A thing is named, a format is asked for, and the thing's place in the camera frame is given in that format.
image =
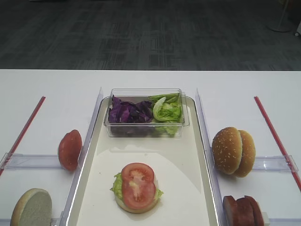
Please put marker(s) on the tomato slices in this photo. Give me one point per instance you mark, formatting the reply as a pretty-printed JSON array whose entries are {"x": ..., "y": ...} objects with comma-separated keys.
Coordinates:
[{"x": 137, "y": 172}]

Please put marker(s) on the green lettuce in container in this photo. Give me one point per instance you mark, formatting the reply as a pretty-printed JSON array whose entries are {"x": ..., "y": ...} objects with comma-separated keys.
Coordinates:
[{"x": 167, "y": 107}]

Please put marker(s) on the lettuce leaf on bun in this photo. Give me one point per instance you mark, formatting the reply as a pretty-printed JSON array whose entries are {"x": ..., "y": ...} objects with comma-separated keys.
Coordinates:
[{"x": 117, "y": 188}]

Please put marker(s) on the remaining tomato slice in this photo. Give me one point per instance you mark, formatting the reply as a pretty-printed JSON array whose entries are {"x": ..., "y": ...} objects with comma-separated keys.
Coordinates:
[{"x": 69, "y": 150}]

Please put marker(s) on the meat patties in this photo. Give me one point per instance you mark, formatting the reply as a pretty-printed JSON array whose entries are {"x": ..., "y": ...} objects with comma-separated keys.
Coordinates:
[{"x": 243, "y": 211}]

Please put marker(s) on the clear plastic container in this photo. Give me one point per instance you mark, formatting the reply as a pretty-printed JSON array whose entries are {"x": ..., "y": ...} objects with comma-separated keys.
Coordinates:
[{"x": 151, "y": 129}]

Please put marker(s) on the purple cabbage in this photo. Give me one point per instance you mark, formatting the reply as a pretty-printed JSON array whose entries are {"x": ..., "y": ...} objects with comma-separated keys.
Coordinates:
[{"x": 128, "y": 112}]

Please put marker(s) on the metal tray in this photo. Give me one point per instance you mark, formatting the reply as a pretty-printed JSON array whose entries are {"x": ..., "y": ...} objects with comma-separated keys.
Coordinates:
[{"x": 179, "y": 166}]

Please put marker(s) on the sesame bun top front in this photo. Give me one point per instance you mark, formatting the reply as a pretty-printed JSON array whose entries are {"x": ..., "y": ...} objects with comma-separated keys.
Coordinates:
[{"x": 227, "y": 150}]

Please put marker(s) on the sesame bun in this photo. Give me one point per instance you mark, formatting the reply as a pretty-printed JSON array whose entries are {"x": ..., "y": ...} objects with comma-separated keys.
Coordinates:
[
  {"x": 248, "y": 155},
  {"x": 227, "y": 150}
]

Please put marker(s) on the bottom bun on tray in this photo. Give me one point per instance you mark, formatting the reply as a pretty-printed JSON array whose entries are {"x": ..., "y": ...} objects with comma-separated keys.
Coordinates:
[{"x": 137, "y": 197}]

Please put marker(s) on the right red rod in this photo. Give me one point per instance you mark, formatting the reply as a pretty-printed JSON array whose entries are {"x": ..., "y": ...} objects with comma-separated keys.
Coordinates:
[{"x": 282, "y": 149}]

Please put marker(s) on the red rod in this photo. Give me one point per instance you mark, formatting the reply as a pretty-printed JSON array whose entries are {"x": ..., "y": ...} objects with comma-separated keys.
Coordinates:
[
  {"x": 22, "y": 136},
  {"x": 282, "y": 149}
]

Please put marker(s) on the sesame bun top rear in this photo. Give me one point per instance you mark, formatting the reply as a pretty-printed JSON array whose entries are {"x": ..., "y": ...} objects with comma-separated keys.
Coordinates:
[{"x": 248, "y": 155}]

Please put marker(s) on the left red rod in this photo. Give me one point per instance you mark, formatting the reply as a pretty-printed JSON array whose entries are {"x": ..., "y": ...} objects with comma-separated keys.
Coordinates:
[{"x": 22, "y": 136}]

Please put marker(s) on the right rear clear slide holder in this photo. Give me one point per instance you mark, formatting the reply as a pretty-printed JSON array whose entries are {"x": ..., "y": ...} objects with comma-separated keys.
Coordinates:
[{"x": 283, "y": 163}]

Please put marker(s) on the left rear clear slide holder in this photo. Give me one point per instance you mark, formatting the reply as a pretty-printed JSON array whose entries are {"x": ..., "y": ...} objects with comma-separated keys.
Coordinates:
[{"x": 18, "y": 161}]

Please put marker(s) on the left bun half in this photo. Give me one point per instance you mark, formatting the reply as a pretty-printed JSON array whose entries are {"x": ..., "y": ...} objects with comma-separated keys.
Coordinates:
[{"x": 34, "y": 208}]

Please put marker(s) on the right front clear slide holder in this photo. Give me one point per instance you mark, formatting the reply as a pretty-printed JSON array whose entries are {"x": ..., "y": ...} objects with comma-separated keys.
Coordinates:
[{"x": 280, "y": 221}]

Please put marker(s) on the right clear plastic rail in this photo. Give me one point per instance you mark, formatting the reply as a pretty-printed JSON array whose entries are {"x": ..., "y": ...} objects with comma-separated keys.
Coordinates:
[{"x": 214, "y": 185}]

